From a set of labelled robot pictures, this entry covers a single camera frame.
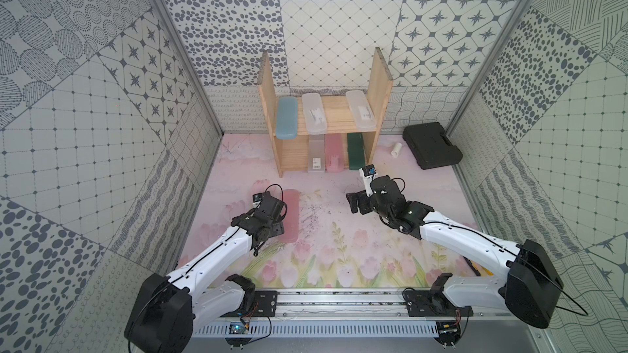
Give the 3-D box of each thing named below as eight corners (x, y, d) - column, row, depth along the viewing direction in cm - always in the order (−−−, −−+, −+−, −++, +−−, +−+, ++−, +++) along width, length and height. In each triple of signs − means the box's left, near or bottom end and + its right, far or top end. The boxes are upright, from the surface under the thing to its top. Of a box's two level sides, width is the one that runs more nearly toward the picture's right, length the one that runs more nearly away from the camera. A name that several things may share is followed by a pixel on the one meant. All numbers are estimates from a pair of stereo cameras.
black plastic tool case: (419, 170, 110) (423, 162, 105) (400, 133, 125) (402, 125, 120) (459, 164, 112) (464, 156, 108) (435, 129, 127) (439, 121, 123)
